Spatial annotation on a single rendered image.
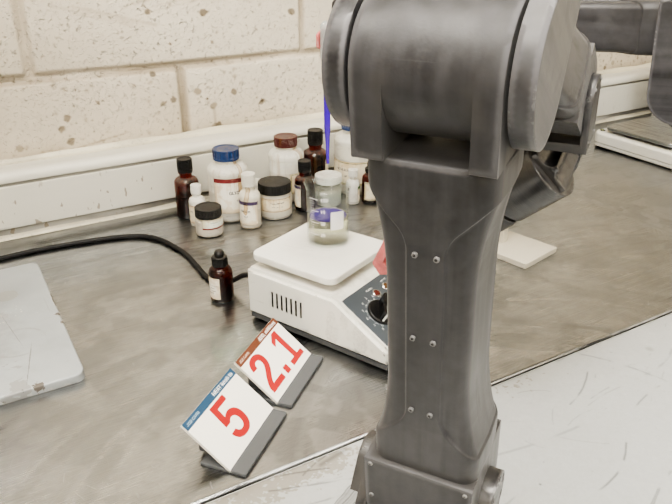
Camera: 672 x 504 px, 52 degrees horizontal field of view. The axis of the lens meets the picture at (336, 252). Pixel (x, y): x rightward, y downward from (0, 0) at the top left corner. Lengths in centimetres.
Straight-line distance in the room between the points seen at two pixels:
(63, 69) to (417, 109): 89
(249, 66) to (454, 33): 96
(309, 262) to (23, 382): 32
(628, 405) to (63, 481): 54
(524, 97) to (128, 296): 72
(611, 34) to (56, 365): 68
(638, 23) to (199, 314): 59
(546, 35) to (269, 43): 98
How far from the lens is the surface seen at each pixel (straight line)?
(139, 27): 115
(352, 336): 75
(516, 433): 69
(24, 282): 99
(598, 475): 67
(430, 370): 36
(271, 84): 125
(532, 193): 57
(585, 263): 103
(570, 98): 49
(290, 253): 80
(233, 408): 67
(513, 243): 104
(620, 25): 81
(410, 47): 29
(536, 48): 27
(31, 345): 84
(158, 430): 70
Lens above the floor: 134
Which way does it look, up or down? 26 degrees down
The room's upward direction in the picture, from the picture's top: straight up
